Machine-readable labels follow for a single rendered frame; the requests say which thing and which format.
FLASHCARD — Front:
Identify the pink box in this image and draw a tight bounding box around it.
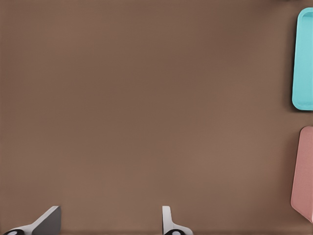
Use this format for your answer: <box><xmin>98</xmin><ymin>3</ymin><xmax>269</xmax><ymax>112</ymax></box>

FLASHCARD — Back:
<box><xmin>290</xmin><ymin>126</ymin><xmax>313</xmax><ymax>224</ymax></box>

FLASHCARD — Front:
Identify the pale blue-green tray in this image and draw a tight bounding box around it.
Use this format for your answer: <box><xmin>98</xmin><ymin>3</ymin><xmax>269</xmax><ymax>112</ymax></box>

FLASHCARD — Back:
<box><xmin>291</xmin><ymin>7</ymin><xmax>313</xmax><ymax>111</ymax></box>

